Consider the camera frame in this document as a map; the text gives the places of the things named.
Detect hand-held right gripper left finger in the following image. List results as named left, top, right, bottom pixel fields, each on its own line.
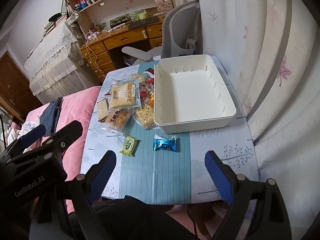
left=64, top=150, right=117, bottom=240

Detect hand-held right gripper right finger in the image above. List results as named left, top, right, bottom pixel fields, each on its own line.
left=204, top=150, right=293, bottom=240

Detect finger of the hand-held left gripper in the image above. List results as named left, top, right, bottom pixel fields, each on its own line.
left=4, top=124, right=47, bottom=159
left=40, top=120, right=83, bottom=158

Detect green snack packet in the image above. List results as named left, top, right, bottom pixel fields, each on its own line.
left=119, top=135, right=141, bottom=157

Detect brown sandwich cake packet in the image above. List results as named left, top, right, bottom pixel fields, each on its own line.
left=96, top=97, right=110, bottom=123

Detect orange bun packet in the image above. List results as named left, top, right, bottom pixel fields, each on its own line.
left=101, top=107, right=133, bottom=133

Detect blue snack packet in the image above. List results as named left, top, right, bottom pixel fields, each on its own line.
left=153, top=134, right=178, bottom=153

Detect light blue bread packet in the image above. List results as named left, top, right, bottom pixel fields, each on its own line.
left=110, top=77, right=142, bottom=110

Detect clear bag of puffed cubes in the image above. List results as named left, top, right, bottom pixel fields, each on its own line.
left=134, top=104, right=157, bottom=130

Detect white plastic bin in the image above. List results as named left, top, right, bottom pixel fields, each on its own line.
left=153, top=54, right=237, bottom=134

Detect red white snack bag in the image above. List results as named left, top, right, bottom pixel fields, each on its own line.
left=139, top=77, right=155, bottom=107

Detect white floral blanket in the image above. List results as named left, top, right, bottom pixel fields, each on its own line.
left=0, top=121, right=38, bottom=145

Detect navy cloth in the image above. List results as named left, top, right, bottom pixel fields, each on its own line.
left=37, top=97, right=63, bottom=137

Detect pink blanket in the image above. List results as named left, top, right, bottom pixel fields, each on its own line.
left=25, top=85, right=103, bottom=215

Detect brown wooden door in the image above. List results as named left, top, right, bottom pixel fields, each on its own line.
left=0, top=51, right=43, bottom=123

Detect person's dark pants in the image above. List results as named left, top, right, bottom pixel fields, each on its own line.
left=67, top=195, right=198, bottom=240

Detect lace-covered piano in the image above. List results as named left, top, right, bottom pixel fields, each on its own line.
left=24, top=20, right=100, bottom=104

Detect round cookie packet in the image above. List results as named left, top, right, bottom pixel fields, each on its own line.
left=130, top=72, right=148, bottom=84

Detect black bag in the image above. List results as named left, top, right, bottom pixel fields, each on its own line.
left=124, top=55, right=137, bottom=67

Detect stack of flat books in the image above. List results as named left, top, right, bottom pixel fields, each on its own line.
left=42, top=17, right=67, bottom=37

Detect white floral cloth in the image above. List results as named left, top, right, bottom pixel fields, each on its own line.
left=195, top=0, right=320, bottom=230

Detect floral fabric bag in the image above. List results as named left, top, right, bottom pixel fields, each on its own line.
left=65, top=11, right=82, bottom=27

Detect black desk mat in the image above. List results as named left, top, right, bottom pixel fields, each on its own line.
left=127, top=16, right=160, bottom=29

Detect wooden bookshelf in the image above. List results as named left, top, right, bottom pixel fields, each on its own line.
left=59, top=0, right=175, bottom=34

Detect grey office chair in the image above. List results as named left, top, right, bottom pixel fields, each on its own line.
left=122, top=0, right=203, bottom=68

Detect patterned box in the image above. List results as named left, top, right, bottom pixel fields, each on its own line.
left=155, top=1, right=173, bottom=14

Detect black cable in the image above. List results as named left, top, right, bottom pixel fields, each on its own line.
left=186, top=204, right=200, bottom=240

